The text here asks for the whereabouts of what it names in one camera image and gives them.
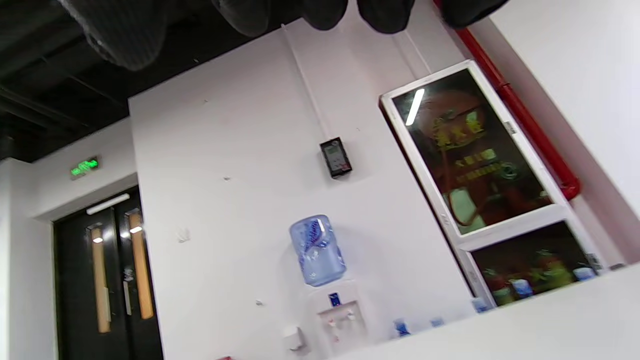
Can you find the white water dispenser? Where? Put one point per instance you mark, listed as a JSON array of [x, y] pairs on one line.
[[340, 320]]

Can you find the black double door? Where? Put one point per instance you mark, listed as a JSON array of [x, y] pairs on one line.
[[75, 300]]

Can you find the blue plastic water jug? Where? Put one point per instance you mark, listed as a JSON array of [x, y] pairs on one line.
[[317, 252]]

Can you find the white wall outlet box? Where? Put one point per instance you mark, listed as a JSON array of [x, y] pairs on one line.
[[294, 340]]

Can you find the person's right hand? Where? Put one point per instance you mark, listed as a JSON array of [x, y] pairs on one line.
[[125, 35]]

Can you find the red wall pipe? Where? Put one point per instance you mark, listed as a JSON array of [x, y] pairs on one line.
[[525, 120]]

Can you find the black wall-mounted device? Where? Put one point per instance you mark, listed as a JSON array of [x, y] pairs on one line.
[[336, 157]]

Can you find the row of blue water jugs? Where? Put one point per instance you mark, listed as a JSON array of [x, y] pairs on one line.
[[401, 327]]

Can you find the white strip light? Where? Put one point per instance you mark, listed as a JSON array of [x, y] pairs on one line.
[[107, 204]]

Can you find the green exit sign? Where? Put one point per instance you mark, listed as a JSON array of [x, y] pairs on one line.
[[84, 167]]

